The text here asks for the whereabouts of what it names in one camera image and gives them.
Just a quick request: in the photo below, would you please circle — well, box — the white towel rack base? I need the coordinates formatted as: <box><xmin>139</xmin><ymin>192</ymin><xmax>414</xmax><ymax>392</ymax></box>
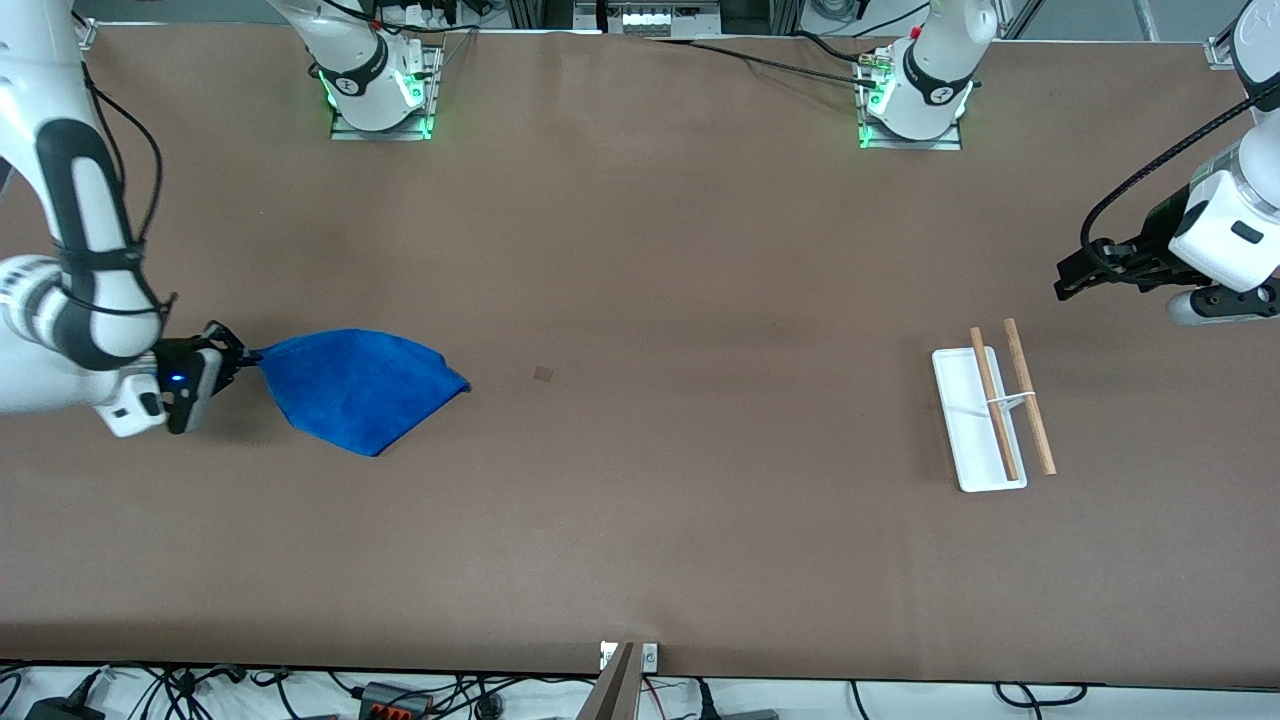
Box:
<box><xmin>932</xmin><ymin>346</ymin><xmax>1029</xmax><ymax>493</ymax></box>

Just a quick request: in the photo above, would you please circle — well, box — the short black table cable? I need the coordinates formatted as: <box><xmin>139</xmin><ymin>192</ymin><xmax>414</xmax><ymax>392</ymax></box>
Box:
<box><xmin>790</xmin><ymin>28</ymin><xmax>871</xmax><ymax>66</ymax></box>

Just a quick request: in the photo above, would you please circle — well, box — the long black table cable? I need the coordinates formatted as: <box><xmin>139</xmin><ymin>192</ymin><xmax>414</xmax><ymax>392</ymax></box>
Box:
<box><xmin>645</xmin><ymin>35</ymin><xmax>886</xmax><ymax>91</ymax></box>

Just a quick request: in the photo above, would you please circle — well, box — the black power adapter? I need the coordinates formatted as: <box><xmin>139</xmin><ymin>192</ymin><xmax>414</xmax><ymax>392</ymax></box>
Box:
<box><xmin>25</xmin><ymin>697</ymin><xmax>106</xmax><ymax>720</ymax></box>

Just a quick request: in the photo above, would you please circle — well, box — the orange black connector block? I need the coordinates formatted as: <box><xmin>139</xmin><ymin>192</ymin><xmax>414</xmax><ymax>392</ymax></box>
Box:
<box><xmin>358</xmin><ymin>682</ymin><xmax>434</xmax><ymax>720</ymax></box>

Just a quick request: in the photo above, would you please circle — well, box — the black looped floor cable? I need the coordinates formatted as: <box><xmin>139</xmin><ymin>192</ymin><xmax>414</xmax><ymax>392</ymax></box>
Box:
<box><xmin>993</xmin><ymin>682</ymin><xmax>1089</xmax><ymax>709</ymax></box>

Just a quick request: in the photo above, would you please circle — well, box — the white power strip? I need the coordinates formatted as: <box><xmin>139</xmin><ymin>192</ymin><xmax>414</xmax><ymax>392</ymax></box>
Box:
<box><xmin>605</xmin><ymin>0</ymin><xmax>673</xmax><ymax>36</ymax></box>

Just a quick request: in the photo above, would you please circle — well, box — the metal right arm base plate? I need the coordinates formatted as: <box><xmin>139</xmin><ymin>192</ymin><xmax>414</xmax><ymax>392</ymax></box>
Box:
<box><xmin>330</xmin><ymin>40</ymin><xmax>443</xmax><ymax>142</ymax></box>

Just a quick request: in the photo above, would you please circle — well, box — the grey camera mount beam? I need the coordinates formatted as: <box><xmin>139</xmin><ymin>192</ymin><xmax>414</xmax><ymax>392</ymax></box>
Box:
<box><xmin>577</xmin><ymin>643</ymin><xmax>641</xmax><ymax>720</ymax></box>

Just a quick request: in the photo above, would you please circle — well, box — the blue microfibre towel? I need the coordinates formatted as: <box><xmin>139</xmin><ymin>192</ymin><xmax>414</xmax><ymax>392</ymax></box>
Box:
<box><xmin>245</xmin><ymin>328</ymin><xmax>472</xmax><ymax>458</ymax></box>

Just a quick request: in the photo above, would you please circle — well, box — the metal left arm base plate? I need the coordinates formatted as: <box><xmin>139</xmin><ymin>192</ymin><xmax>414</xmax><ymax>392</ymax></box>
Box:
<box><xmin>857</xmin><ymin>50</ymin><xmax>964</xmax><ymax>152</ymax></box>

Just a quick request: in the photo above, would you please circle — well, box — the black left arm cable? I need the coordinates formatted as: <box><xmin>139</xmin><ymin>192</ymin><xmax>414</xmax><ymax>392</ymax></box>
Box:
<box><xmin>1080</xmin><ymin>95</ymin><xmax>1280</xmax><ymax>276</ymax></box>

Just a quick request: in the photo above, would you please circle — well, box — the wooden rack rod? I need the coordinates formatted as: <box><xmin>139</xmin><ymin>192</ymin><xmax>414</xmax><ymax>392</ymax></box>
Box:
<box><xmin>1003</xmin><ymin>318</ymin><xmax>1058</xmax><ymax>476</ymax></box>
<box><xmin>968</xmin><ymin>327</ymin><xmax>1021</xmax><ymax>483</ymax></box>

